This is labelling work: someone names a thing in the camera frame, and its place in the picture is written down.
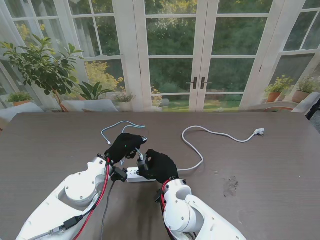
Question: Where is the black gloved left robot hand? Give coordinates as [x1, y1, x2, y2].
[103, 133, 149, 166]

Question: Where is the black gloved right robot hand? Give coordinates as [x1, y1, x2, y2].
[137, 149, 179, 185]

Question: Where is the light blue USB cable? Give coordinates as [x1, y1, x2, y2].
[101, 120, 147, 166]

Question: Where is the grey charger adapter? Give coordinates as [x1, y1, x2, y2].
[136, 153, 150, 171]

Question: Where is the white power strip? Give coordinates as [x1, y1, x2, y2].
[124, 167, 157, 184]

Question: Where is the white power cord with plug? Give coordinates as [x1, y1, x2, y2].
[177, 125, 266, 172]

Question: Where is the flowering plant in white pot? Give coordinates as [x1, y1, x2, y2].
[113, 91, 137, 112]

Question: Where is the white planter box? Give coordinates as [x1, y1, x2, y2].
[61, 99, 120, 113]

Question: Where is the broad leaf green plant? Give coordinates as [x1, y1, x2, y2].
[77, 81, 115, 101]

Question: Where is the white glass door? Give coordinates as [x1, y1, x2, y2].
[132, 0, 204, 112]
[199, 0, 289, 112]

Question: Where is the tall leafy green plant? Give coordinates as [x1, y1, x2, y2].
[0, 34, 85, 113]

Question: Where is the small bushy potted plant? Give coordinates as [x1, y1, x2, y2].
[6, 91, 35, 107]

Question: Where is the plant in terracotta pot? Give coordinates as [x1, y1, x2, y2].
[264, 75, 296, 104]

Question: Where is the plant in tan pot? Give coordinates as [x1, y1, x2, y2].
[291, 75, 320, 104]

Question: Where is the black stand piece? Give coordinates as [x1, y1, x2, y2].
[306, 96, 320, 121]

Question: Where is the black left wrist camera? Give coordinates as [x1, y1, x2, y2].
[110, 165, 128, 183]

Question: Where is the dark door handle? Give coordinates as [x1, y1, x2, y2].
[199, 76, 213, 90]
[186, 76, 199, 90]

